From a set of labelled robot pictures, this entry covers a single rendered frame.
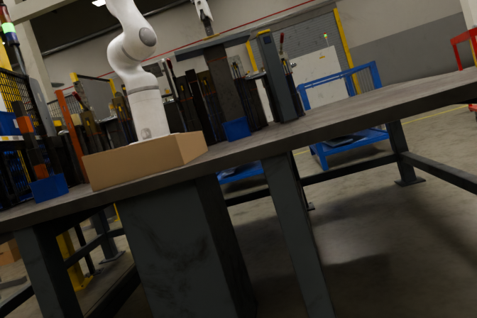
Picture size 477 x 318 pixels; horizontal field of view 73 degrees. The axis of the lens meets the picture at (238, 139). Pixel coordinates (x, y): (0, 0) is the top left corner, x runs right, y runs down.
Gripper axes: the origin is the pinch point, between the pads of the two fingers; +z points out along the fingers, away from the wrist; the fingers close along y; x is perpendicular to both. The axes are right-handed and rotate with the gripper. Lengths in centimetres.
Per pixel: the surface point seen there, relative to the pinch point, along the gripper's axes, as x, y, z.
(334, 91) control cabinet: -173, 801, 48
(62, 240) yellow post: 146, 39, 87
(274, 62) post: -25.1, 4.9, 22.9
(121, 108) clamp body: 53, -3, 22
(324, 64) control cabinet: -166, 801, -35
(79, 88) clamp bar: 72, -2, 5
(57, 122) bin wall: 250, 213, -20
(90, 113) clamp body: 70, -4, 19
